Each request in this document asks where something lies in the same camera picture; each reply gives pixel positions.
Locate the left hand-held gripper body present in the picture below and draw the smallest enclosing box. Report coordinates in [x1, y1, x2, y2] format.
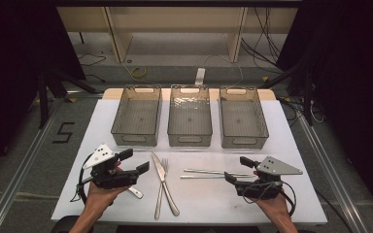
[82, 144, 141, 190]

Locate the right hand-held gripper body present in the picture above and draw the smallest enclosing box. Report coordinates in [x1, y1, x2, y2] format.
[235, 155, 304, 200]

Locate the metal table knife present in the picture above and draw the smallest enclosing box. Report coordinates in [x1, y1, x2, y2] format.
[151, 151, 181, 217]

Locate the metal chopstick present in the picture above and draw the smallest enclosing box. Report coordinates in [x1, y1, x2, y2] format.
[179, 174, 256, 180]
[183, 167, 245, 177]

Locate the white ceramic spoon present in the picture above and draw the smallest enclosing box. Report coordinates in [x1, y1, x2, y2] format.
[127, 185, 145, 200]

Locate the transparent grey plastic bin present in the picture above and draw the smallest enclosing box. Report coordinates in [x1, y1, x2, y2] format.
[167, 83, 214, 148]
[110, 83, 163, 148]
[218, 85, 270, 150]

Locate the metal fork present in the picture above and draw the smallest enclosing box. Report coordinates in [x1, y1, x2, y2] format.
[153, 157, 170, 221]

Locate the person's left hand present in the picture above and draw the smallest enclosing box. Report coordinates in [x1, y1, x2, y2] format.
[85, 181, 132, 210]

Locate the person's right hand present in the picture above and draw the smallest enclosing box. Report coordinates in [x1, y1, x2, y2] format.
[254, 193, 294, 225]

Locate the white table board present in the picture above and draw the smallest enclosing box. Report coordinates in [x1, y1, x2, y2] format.
[51, 98, 328, 226]

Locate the black metal stand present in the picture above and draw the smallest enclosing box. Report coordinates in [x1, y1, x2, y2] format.
[258, 60, 316, 127]
[36, 69, 100, 129]

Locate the yellow tape roll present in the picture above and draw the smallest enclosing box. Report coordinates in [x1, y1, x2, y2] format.
[130, 66, 148, 80]

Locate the white power strip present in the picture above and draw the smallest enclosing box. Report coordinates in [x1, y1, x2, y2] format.
[194, 67, 207, 86]

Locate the black curtain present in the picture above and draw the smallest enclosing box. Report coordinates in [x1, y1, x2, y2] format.
[276, 0, 373, 225]
[0, 0, 87, 186]

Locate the beige wooden shelf unit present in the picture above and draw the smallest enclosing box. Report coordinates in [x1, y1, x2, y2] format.
[56, 6, 299, 64]

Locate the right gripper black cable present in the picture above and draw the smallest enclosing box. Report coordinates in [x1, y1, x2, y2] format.
[242, 180, 297, 217]

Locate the aluminium floor rail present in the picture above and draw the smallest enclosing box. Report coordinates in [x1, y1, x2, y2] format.
[0, 92, 103, 233]
[295, 114, 371, 233]

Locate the white floor cable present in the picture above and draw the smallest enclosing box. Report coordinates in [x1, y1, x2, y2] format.
[203, 52, 245, 87]

